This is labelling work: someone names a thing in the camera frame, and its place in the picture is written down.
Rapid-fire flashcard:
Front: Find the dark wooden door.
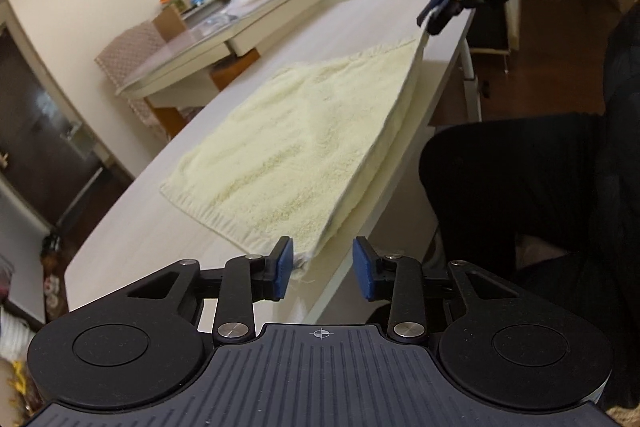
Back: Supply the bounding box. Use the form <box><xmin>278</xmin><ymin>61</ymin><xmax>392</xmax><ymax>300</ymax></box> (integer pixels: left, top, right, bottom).
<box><xmin>1</xmin><ymin>28</ymin><xmax>103</xmax><ymax>225</ymax></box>

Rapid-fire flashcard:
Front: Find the orange lid jar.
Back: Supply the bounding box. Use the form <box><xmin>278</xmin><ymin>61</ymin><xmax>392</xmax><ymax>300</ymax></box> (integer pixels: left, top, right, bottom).
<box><xmin>160</xmin><ymin>0</ymin><xmax>188</xmax><ymax>13</ymax></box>

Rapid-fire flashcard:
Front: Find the cream yellow terry towel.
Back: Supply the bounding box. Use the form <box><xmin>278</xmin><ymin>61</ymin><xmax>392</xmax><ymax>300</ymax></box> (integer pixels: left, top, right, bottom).
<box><xmin>160</xmin><ymin>38</ymin><xmax>424</xmax><ymax>272</ymax></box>

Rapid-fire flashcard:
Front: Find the quilted beige chair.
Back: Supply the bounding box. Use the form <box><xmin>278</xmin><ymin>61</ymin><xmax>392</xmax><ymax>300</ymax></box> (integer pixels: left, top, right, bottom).
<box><xmin>94</xmin><ymin>22</ymin><xmax>200</xmax><ymax>142</ymax></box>

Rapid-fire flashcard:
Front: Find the cream dining table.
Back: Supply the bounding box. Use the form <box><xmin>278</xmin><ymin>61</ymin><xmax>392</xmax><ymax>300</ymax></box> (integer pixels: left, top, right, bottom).
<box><xmin>117</xmin><ymin>0</ymin><xmax>348</xmax><ymax>135</ymax></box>

